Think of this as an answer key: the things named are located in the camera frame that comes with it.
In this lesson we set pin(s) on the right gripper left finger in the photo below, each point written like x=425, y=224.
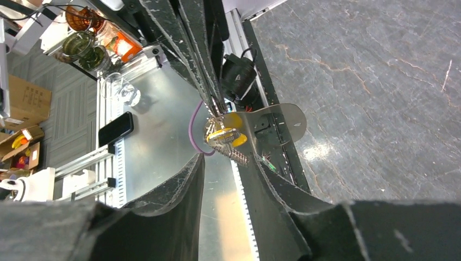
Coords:
x=162, y=224

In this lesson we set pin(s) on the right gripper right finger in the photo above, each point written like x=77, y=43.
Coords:
x=291, y=224

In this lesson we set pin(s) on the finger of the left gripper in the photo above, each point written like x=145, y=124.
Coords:
x=193, y=14
x=168, y=21

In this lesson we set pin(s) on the key with yellow tag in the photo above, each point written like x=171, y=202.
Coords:
x=225, y=131

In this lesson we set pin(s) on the clear glass jar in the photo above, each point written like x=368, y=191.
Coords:
x=116, y=88

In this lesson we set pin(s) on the black smartphone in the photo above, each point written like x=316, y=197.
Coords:
x=116, y=129

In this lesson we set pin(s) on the cardboard box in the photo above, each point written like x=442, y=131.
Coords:
x=30, y=104

